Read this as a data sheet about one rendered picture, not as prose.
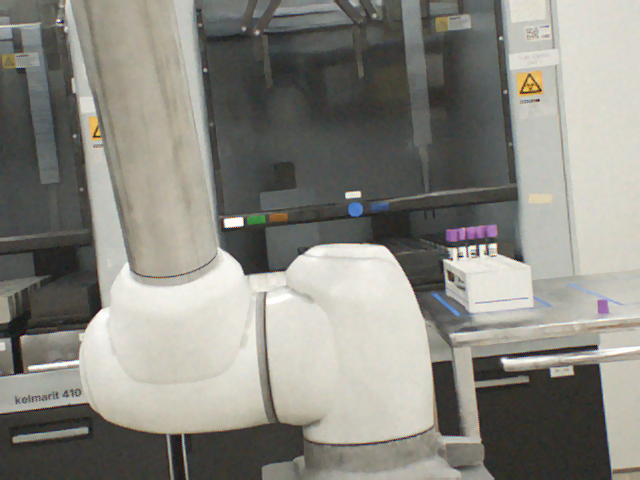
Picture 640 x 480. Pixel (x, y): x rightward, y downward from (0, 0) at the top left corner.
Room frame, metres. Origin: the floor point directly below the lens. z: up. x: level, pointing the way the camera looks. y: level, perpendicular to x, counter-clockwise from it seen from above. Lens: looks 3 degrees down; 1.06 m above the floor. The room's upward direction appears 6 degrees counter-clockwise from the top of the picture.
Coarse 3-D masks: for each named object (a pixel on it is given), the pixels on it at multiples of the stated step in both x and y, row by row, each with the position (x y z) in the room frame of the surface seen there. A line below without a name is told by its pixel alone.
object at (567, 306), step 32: (544, 288) 2.13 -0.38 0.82; (576, 288) 2.09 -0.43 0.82; (608, 288) 2.04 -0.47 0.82; (448, 320) 1.84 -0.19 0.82; (480, 320) 1.80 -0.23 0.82; (512, 320) 1.77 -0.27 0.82; (544, 320) 1.74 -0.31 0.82; (576, 320) 1.71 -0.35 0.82; (608, 320) 1.69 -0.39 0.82; (576, 352) 1.66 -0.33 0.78; (608, 352) 1.66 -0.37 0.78
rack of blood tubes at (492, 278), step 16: (496, 256) 2.15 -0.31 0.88; (448, 272) 2.19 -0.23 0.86; (464, 272) 1.93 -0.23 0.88; (480, 272) 1.90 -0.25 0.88; (496, 272) 1.90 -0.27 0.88; (512, 272) 1.90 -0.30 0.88; (528, 272) 1.91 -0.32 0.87; (448, 288) 2.15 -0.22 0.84; (464, 288) 2.08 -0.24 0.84; (480, 288) 1.90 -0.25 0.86; (496, 288) 1.90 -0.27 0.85; (512, 288) 1.90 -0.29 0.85; (528, 288) 1.91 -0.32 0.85; (464, 304) 1.96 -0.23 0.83; (480, 304) 1.90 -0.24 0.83; (496, 304) 1.90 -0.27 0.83; (512, 304) 1.90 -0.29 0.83; (528, 304) 1.91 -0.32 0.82
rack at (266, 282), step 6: (246, 276) 2.52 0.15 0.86; (252, 276) 2.50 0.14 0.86; (258, 276) 2.48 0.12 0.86; (264, 276) 2.47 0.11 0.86; (270, 276) 2.45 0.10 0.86; (276, 276) 2.43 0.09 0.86; (282, 276) 2.41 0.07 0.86; (252, 282) 2.35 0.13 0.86; (258, 282) 2.33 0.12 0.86; (264, 282) 2.33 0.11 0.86; (270, 282) 2.31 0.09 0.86; (276, 282) 2.30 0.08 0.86; (282, 282) 2.28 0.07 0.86; (252, 288) 2.24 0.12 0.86; (258, 288) 2.24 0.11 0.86; (264, 288) 2.24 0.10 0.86; (270, 288) 2.24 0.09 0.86; (276, 288) 2.24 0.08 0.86
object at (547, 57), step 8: (512, 56) 2.51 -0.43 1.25; (520, 56) 2.51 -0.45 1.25; (528, 56) 2.51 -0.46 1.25; (536, 56) 2.52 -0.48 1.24; (544, 56) 2.52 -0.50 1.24; (552, 56) 2.52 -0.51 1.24; (512, 64) 2.51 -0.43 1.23; (520, 64) 2.51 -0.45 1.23; (528, 64) 2.52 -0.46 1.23; (536, 64) 2.52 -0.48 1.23; (544, 64) 2.52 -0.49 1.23; (552, 64) 2.52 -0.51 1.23
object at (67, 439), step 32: (96, 128) 2.47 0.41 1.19; (96, 160) 2.47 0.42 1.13; (96, 192) 2.47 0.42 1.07; (96, 224) 2.47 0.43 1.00; (0, 256) 3.21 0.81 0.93; (32, 256) 3.21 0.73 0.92; (64, 256) 2.78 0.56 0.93; (96, 256) 2.48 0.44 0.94; (0, 384) 2.37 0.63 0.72; (32, 384) 2.37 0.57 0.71; (64, 384) 2.38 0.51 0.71; (0, 416) 2.37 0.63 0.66; (32, 416) 2.37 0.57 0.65; (64, 416) 2.38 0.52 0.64; (96, 416) 2.38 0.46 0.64; (0, 448) 2.37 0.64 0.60; (32, 448) 2.37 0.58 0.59; (64, 448) 2.38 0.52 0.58; (96, 448) 2.38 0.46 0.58; (128, 448) 2.38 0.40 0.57; (160, 448) 2.38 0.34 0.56
